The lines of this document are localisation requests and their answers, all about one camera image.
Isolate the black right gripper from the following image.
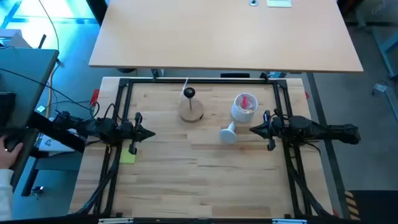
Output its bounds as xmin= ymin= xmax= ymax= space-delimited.
xmin=249 ymin=110 xmax=284 ymax=152

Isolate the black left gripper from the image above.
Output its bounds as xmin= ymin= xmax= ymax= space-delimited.
xmin=119 ymin=112 xmax=156 ymax=155

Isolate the white lampshade piece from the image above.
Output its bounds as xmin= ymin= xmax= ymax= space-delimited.
xmin=219 ymin=121 xmax=239 ymax=145

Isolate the lamp stand with wooden base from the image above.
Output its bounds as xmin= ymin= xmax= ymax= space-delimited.
xmin=178 ymin=87 xmax=205 ymax=123

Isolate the person's forearm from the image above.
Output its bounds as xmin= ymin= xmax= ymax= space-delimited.
xmin=0 ymin=167 xmax=15 ymax=222

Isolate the white textured cup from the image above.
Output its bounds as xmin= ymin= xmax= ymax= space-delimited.
xmin=231 ymin=92 xmax=259 ymax=123

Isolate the green sticky note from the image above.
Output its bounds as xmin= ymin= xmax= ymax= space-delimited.
xmin=119 ymin=147 xmax=137 ymax=164

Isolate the white paper with recycling symbol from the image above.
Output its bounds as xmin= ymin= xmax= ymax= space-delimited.
xmin=39 ymin=136 xmax=77 ymax=153

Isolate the light wooden desk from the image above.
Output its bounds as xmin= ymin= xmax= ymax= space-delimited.
xmin=88 ymin=0 xmax=364 ymax=73

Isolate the grey floor power box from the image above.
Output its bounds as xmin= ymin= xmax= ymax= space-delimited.
xmin=373 ymin=82 xmax=388 ymax=96

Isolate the pale rectangular desk plate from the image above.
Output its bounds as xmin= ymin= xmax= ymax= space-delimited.
xmin=266 ymin=0 xmax=292 ymax=8

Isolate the black computer mouse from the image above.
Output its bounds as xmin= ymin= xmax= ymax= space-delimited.
xmin=4 ymin=136 xmax=24 ymax=153

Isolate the dark grey desk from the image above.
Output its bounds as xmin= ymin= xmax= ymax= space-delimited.
xmin=0 ymin=48 xmax=60 ymax=190

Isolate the black yellow striped platform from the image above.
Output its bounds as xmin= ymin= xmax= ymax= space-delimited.
xmin=344 ymin=189 xmax=398 ymax=224

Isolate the person's hand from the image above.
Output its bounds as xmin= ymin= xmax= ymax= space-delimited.
xmin=0 ymin=136 xmax=24 ymax=170

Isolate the black keyboard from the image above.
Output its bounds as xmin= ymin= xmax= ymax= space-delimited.
xmin=0 ymin=91 xmax=17 ymax=127

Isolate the white cardboard box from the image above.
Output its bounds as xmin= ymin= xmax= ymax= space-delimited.
xmin=0 ymin=28 xmax=32 ymax=49

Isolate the white lamp cord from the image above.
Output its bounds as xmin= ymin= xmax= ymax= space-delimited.
xmin=181 ymin=77 xmax=190 ymax=98

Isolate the black aluminium table frame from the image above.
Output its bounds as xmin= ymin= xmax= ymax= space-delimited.
xmin=70 ymin=77 xmax=335 ymax=218

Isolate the black cable bundle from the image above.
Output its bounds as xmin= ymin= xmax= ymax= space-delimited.
xmin=284 ymin=146 xmax=330 ymax=218
xmin=73 ymin=149 xmax=122 ymax=217

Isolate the white frame bracket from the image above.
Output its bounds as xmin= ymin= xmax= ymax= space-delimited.
xmin=98 ymin=217 xmax=134 ymax=224
xmin=272 ymin=218 xmax=307 ymax=224

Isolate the thin black cable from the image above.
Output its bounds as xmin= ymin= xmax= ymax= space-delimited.
xmin=0 ymin=68 xmax=96 ymax=113

